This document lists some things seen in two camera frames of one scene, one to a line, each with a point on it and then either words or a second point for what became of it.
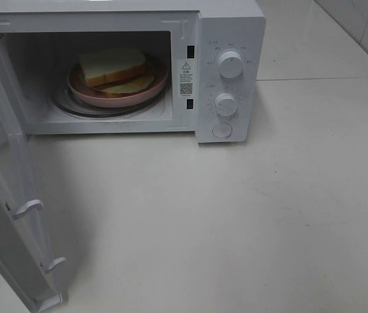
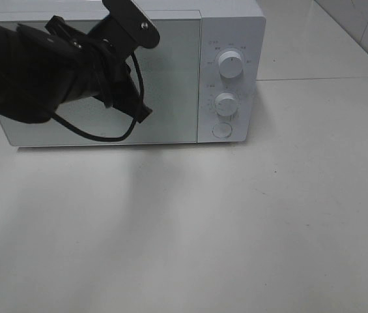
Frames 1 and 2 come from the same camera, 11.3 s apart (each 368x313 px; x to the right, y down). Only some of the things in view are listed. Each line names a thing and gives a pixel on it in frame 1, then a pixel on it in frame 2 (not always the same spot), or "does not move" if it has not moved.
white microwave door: [4, 226] → [168, 77]
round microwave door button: [221, 130] does not move
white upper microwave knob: [230, 64] does not move
